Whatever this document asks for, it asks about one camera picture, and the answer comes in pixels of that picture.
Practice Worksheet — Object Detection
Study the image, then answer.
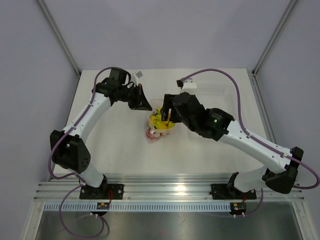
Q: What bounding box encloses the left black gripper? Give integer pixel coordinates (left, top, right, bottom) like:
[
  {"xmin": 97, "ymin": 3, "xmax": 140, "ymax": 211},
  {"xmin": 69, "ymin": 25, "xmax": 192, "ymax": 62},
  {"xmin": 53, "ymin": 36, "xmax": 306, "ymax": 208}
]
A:
[{"xmin": 118, "ymin": 83, "xmax": 152, "ymax": 111}]

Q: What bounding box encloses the yellow banana bunch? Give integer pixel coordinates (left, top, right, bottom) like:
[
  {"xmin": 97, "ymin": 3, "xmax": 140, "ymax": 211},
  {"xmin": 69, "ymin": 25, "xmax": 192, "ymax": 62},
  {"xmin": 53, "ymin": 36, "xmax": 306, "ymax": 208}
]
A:
[{"xmin": 148, "ymin": 107, "xmax": 175, "ymax": 130}]

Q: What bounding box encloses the clear zip top bag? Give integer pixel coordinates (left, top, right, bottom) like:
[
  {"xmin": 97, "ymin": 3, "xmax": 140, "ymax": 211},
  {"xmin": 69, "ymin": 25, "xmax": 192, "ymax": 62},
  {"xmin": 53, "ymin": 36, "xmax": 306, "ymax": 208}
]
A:
[{"xmin": 145, "ymin": 99, "xmax": 177, "ymax": 143}]

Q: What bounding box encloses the red fruit bunch with leaves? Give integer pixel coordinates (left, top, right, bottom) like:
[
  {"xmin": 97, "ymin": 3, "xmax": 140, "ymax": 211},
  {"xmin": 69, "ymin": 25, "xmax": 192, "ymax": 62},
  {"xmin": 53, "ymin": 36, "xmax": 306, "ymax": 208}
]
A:
[{"xmin": 146, "ymin": 127, "xmax": 171, "ymax": 141}]

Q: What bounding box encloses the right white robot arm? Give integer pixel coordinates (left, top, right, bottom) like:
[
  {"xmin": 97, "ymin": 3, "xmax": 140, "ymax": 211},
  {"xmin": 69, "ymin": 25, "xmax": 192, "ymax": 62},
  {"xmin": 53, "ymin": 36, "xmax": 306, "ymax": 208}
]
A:
[{"xmin": 160, "ymin": 92, "xmax": 298, "ymax": 198}]

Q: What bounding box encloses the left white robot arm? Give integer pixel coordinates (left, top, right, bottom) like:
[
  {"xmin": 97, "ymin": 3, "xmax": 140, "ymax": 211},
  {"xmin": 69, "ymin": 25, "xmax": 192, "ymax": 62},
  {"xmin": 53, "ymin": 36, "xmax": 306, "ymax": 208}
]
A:
[{"xmin": 48, "ymin": 67, "xmax": 152, "ymax": 200}]

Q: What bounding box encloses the white perforated plastic basket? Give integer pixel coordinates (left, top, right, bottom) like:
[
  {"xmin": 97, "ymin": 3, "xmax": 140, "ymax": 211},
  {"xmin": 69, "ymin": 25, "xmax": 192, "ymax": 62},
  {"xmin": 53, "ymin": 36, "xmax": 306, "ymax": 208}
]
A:
[{"xmin": 195, "ymin": 80, "xmax": 239, "ymax": 120}]

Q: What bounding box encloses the left small circuit board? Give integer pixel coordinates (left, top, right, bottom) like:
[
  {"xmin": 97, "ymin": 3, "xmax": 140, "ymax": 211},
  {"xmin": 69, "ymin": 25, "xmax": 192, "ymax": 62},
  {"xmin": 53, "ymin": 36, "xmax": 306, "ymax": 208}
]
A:
[{"xmin": 96, "ymin": 202, "xmax": 110, "ymax": 210}]

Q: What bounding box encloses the small circuit board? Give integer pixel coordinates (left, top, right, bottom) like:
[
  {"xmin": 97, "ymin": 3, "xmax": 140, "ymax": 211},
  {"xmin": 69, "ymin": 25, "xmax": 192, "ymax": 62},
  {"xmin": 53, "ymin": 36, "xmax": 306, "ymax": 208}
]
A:
[
  {"xmin": 96, "ymin": 202, "xmax": 110, "ymax": 210},
  {"xmin": 230, "ymin": 202, "xmax": 247, "ymax": 215}
]

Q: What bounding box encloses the right small circuit board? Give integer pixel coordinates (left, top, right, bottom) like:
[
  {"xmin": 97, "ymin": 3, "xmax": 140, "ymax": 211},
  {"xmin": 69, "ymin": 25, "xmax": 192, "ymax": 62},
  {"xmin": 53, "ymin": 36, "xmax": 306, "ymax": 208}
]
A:
[{"xmin": 230, "ymin": 202, "xmax": 247, "ymax": 215}]

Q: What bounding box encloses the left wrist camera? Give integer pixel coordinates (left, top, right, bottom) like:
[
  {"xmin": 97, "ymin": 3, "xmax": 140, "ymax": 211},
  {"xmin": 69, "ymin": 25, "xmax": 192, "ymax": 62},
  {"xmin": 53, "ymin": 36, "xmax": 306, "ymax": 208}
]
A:
[{"xmin": 130, "ymin": 70, "xmax": 143, "ymax": 86}]

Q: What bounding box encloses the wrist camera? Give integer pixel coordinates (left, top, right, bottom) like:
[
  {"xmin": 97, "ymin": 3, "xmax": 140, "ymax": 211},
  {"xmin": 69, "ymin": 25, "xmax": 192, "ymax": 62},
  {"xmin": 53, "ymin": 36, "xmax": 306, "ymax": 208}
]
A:
[
  {"xmin": 130, "ymin": 70, "xmax": 143, "ymax": 86},
  {"xmin": 176, "ymin": 78, "xmax": 197, "ymax": 95}
]

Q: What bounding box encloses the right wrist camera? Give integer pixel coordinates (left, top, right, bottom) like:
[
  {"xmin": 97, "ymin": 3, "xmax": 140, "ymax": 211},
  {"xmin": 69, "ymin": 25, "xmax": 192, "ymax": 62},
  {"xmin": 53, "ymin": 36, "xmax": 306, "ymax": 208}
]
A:
[{"xmin": 176, "ymin": 78, "xmax": 197, "ymax": 95}]

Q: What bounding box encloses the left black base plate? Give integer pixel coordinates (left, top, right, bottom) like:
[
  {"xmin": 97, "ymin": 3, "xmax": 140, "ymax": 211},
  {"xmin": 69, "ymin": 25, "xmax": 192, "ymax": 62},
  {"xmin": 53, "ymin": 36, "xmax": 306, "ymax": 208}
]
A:
[{"xmin": 79, "ymin": 183, "xmax": 125, "ymax": 200}]

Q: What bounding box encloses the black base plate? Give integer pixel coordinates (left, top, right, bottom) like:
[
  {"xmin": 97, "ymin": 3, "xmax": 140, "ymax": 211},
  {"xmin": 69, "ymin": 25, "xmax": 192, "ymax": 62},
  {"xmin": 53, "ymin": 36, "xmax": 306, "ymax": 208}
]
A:
[
  {"xmin": 209, "ymin": 183, "xmax": 257, "ymax": 200},
  {"xmin": 79, "ymin": 183, "xmax": 125, "ymax": 200}
]

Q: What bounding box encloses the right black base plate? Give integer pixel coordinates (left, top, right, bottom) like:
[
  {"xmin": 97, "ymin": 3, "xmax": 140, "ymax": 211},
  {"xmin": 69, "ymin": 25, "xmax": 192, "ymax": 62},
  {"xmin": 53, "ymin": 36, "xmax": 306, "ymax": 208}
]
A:
[{"xmin": 209, "ymin": 183, "xmax": 257, "ymax": 200}]

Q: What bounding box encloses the aluminium rail beam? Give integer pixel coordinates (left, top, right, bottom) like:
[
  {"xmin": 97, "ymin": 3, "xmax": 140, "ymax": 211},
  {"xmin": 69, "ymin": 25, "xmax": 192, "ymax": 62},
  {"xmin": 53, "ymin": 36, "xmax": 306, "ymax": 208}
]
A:
[{"xmin": 33, "ymin": 174, "xmax": 305, "ymax": 202}]

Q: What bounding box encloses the left aluminium corner post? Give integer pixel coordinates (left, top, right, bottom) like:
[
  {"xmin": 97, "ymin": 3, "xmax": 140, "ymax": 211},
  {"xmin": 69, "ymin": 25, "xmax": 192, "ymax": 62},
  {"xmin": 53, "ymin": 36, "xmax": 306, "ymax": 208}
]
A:
[{"xmin": 35, "ymin": 0, "xmax": 81, "ymax": 79}]

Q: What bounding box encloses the aluminium corner post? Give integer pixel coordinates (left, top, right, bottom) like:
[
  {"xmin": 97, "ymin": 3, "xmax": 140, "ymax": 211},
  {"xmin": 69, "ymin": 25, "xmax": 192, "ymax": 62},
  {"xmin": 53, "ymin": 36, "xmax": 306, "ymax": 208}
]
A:
[
  {"xmin": 35, "ymin": 0, "xmax": 81, "ymax": 79},
  {"xmin": 252, "ymin": 0, "xmax": 300, "ymax": 77}
]

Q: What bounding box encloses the white slotted cable duct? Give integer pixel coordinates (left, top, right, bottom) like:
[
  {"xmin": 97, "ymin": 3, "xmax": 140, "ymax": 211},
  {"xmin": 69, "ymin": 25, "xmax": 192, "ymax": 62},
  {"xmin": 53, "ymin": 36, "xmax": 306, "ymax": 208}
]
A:
[{"xmin": 44, "ymin": 201, "xmax": 231, "ymax": 213}]

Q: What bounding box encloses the right aluminium corner post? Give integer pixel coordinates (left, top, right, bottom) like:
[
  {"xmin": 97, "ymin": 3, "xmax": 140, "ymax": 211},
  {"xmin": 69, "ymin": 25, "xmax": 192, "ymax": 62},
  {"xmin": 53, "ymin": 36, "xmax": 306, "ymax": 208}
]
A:
[{"xmin": 252, "ymin": 0, "xmax": 300, "ymax": 77}]

